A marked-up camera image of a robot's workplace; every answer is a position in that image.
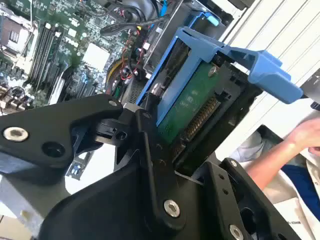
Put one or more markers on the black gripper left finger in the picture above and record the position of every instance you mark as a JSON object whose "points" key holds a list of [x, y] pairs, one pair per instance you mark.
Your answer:
{"points": [[50, 125]]}

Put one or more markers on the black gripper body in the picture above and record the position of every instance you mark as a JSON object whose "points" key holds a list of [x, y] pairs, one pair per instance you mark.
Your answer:
{"points": [[100, 212]]}

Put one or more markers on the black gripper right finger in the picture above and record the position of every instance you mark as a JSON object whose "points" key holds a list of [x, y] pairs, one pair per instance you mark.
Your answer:
{"points": [[215, 200]]}

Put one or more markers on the person's bare hand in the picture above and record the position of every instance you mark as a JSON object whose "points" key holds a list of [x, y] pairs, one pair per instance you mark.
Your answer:
{"points": [[307, 132]]}

